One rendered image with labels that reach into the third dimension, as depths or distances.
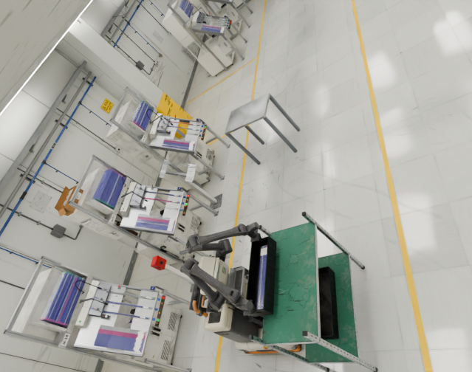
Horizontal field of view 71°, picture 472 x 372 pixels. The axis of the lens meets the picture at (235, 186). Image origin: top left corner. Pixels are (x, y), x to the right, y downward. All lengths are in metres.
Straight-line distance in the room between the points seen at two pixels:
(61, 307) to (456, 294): 3.64
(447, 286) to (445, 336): 0.38
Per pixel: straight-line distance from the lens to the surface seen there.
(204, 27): 8.21
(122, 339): 4.07
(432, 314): 3.20
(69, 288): 4.13
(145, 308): 4.13
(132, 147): 5.55
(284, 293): 2.61
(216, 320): 3.17
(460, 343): 3.12
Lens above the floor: 3.00
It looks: 35 degrees down
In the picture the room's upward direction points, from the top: 51 degrees counter-clockwise
